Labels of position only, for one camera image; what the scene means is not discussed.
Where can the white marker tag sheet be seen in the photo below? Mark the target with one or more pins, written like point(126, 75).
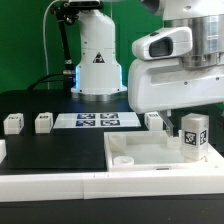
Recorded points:
point(96, 120)

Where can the white square tabletop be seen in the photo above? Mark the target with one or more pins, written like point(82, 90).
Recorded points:
point(152, 150)

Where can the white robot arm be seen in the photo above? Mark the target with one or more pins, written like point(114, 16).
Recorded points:
point(98, 73)

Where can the white U-shaped obstacle wall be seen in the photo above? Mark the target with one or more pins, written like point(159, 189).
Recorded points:
point(98, 185)

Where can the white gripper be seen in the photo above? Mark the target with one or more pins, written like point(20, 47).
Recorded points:
point(158, 79)

